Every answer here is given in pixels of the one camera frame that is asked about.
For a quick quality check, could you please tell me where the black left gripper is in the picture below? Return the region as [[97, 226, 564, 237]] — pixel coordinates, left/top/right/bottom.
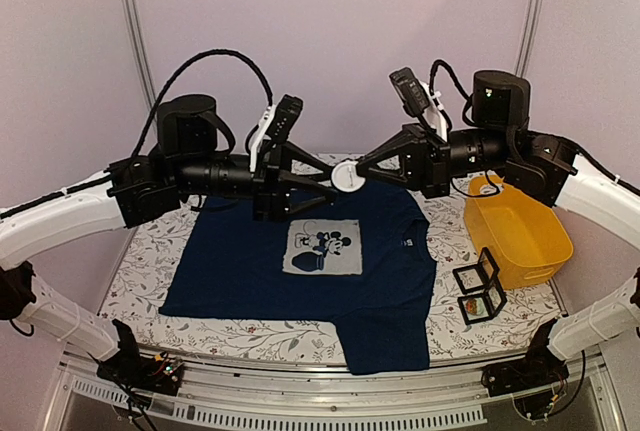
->
[[173, 141, 340, 224]]

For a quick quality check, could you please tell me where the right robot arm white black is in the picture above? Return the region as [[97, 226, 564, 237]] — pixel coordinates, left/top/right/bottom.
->
[[355, 68, 639, 247]]

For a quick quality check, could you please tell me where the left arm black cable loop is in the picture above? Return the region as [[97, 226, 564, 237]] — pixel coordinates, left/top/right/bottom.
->
[[130, 48, 276, 162]]

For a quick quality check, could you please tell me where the navy blue printed t-shirt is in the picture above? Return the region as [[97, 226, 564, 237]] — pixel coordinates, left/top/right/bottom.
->
[[159, 182, 437, 375]]

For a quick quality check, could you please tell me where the aluminium corner post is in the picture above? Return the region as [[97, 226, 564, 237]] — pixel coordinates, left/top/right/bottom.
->
[[515, 0, 544, 78], [121, 0, 156, 106]]

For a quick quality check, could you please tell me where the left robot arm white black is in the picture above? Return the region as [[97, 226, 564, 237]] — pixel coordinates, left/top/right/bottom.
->
[[1, 94, 336, 385]]

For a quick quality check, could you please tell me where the left aluminium corner post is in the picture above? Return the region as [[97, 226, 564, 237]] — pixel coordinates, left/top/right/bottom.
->
[[121, 0, 156, 106]]

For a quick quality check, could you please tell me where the floral patterned table mat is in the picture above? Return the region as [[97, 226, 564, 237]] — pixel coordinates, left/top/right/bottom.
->
[[95, 152, 566, 365]]

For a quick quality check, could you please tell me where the round white blue brooch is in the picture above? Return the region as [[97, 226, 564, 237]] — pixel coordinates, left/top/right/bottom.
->
[[331, 160, 366, 193]]

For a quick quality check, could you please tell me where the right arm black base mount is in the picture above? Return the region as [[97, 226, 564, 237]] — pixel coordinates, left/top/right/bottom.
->
[[480, 319, 569, 397]]

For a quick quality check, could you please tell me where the aluminium front rail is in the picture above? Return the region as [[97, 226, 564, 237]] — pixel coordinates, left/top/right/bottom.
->
[[43, 349, 630, 430]]

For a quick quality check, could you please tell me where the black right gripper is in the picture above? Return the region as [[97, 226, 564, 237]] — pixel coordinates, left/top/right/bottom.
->
[[354, 122, 513, 200]]

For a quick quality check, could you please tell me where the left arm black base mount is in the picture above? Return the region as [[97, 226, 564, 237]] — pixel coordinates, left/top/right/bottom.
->
[[97, 319, 184, 396]]

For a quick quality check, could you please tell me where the black display box orange brooch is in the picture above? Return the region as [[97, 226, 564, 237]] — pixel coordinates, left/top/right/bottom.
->
[[457, 282, 507, 325]]

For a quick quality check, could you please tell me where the yellow plastic basket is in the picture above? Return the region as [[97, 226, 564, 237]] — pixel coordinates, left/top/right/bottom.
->
[[464, 175, 574, 290]]

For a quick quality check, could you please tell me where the right aluminium corner post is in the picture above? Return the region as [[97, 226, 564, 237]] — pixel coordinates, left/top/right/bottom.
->
[[515, 0, 544, 78]]

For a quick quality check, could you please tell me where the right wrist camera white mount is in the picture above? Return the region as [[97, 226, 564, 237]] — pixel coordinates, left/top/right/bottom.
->
[[389, 67, 451, 142]]

